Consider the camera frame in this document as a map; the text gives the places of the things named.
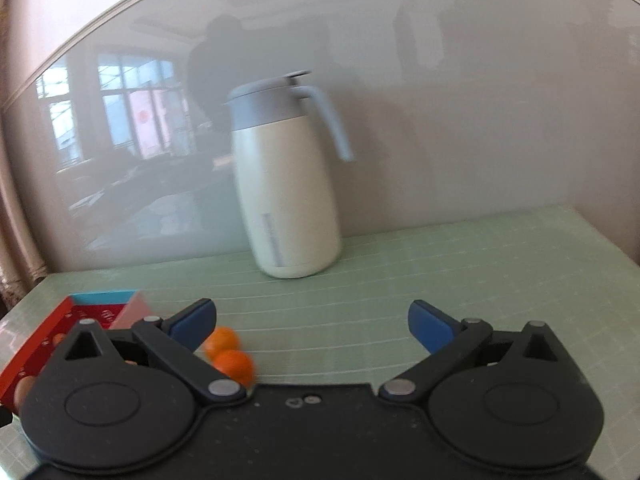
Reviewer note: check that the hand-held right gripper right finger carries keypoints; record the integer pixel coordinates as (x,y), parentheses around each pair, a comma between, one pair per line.
(431,325)

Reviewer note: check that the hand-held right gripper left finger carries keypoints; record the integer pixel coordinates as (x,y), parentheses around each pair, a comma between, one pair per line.
(192,322)

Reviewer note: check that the small orange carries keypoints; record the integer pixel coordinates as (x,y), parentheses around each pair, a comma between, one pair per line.
(224,338)
(235,365)

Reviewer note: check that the red cardboard box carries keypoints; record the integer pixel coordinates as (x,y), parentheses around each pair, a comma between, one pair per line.
(50,327)

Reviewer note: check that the cream thermos jug grey lid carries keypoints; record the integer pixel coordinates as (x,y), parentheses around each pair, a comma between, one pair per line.
(290,195)

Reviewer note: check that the brownish round fruit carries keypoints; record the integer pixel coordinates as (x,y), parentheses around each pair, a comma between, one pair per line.
(24,391)

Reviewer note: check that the beige curtain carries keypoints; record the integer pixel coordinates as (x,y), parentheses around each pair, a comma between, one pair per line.
(15,185)

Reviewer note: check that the grey glass wall panel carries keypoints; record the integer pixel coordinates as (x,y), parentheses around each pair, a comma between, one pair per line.
(475,110)

